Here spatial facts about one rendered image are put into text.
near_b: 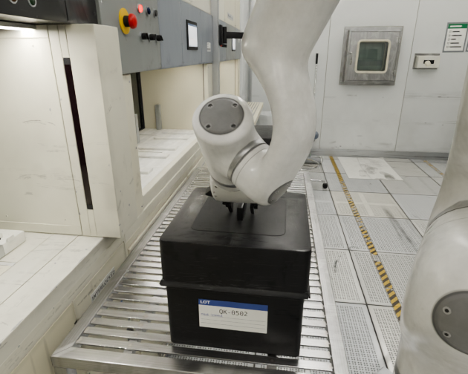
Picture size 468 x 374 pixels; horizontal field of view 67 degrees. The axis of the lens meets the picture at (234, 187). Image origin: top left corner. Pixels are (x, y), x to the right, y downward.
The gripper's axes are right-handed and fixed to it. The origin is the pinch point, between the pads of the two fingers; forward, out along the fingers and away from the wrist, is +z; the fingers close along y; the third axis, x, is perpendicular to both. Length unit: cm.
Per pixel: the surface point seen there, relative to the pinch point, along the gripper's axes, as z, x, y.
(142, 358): 7.1, 32.1, 17.9
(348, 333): 130, 17, -45
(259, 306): 1.8, 20.4, -5.3
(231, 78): 211, -220, 50
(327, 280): 30.2, 9.1, -21.8
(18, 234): 12, 8, 59
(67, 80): -10.0, -24.3, 42.5
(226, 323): 5.4, 23.9, 1.3
